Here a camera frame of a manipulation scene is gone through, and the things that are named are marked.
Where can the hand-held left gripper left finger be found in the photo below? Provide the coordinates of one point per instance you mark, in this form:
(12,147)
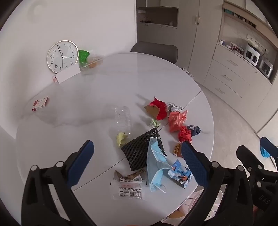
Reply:
(79,165)

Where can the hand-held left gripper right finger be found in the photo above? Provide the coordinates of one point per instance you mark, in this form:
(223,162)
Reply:
(195,165)

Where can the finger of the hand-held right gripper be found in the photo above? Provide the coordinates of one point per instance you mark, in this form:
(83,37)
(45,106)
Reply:
(245,155)
(269,145)

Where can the white trash bin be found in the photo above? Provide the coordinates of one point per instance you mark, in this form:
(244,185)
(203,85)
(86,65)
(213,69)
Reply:
(193,202)

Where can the brown snack packet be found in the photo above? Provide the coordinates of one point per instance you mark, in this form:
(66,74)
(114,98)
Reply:
(128,186)

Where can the black foam net sleeve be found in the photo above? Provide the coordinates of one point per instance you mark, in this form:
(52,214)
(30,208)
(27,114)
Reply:
(136,150)

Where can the blue printed carton piece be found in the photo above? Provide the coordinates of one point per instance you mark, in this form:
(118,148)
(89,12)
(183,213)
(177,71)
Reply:
(180,176)

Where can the orange brown wrapper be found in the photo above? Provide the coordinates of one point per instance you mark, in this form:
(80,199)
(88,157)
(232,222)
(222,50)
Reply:
(178,150)

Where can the red crumpled paper ball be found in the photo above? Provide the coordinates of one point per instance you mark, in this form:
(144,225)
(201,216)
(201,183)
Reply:
(184,133)

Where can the dark blue crumpled paper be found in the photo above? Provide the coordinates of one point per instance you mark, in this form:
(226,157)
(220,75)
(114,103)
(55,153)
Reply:
(194,130)

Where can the blue face mask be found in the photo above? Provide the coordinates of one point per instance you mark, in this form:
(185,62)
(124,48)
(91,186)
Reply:
(153,165)

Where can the red printed wrapper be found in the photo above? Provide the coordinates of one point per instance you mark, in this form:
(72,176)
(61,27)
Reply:
(174,121)

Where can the yellow crumpled paper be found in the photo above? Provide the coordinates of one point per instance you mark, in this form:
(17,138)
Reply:
(121,139)

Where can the brown round stool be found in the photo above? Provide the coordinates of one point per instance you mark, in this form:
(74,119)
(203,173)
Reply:
(176,215)

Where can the green crumpled paper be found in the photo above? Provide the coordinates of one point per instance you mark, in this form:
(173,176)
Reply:
(154,123)

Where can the silver foil wrapper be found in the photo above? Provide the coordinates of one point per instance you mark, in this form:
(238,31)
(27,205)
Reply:
(172,107)

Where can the clear plastic bottle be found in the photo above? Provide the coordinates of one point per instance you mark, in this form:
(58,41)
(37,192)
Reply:
(122,119)

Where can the red and brown paper wrapper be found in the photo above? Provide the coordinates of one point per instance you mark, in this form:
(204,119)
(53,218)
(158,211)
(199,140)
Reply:
(159,108)

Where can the red and white small box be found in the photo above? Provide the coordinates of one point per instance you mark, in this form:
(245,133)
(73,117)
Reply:
(40,103)

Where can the silver countertop appliance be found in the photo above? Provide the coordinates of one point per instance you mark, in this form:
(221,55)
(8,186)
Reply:
(266,67)

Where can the white blank card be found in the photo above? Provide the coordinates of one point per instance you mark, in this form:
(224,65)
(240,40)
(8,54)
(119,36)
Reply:
(68,75)

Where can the white countertop oven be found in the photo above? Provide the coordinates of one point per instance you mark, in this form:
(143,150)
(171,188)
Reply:
(250,54)

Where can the small white floor object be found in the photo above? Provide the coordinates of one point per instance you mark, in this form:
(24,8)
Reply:
(187,71)

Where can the red and white dish rack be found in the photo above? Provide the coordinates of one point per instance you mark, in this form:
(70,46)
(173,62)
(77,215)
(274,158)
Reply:
(235,49)

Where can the clear plastic food bag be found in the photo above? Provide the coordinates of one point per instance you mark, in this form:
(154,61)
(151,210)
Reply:
(94,63)

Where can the green plastic wrapper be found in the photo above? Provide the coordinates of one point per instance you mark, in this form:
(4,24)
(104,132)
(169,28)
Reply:
(83,56)

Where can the grey upholstered chair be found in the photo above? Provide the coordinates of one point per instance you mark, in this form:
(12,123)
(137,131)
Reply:
(154,50)

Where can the beige tall cabinet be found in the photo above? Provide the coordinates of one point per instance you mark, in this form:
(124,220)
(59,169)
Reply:
(206,39)

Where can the beige cabinet with open niche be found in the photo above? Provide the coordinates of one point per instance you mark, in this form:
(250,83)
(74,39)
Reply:
(156,32)

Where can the round white wall clock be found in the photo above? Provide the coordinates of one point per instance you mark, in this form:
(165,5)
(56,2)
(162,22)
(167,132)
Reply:
(62,56)

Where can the beige wall shelf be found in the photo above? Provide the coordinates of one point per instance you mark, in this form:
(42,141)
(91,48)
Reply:
(243,15)

